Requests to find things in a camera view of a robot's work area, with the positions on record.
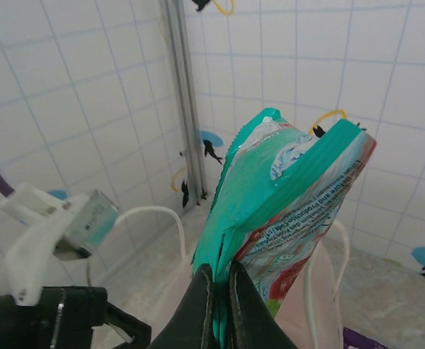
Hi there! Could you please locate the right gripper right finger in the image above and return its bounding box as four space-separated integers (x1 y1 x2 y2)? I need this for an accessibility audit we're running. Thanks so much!
228 260 298 349

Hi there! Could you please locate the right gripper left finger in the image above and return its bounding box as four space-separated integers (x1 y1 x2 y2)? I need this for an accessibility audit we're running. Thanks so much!
148 263 215 349

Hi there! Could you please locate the red and white paper bag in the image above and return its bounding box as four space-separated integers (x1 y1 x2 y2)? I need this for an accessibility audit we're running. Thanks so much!
116 205 351 349

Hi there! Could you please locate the purple snack packet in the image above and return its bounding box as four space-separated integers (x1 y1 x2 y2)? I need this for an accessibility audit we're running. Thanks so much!
342 326 388 349

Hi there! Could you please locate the teal snack packet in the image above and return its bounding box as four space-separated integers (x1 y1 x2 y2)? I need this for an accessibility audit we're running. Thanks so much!
191 107 378 348

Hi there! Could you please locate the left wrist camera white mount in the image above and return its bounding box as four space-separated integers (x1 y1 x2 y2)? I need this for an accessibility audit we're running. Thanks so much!
0 182 121 305

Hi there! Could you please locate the dolphin yellow ring sticker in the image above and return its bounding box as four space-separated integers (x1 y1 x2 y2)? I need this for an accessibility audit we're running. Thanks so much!
190 0 235 17
171 167 194 209

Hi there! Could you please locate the aluminium corner post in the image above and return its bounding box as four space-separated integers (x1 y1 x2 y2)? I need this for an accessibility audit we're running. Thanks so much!
159 0 210 203

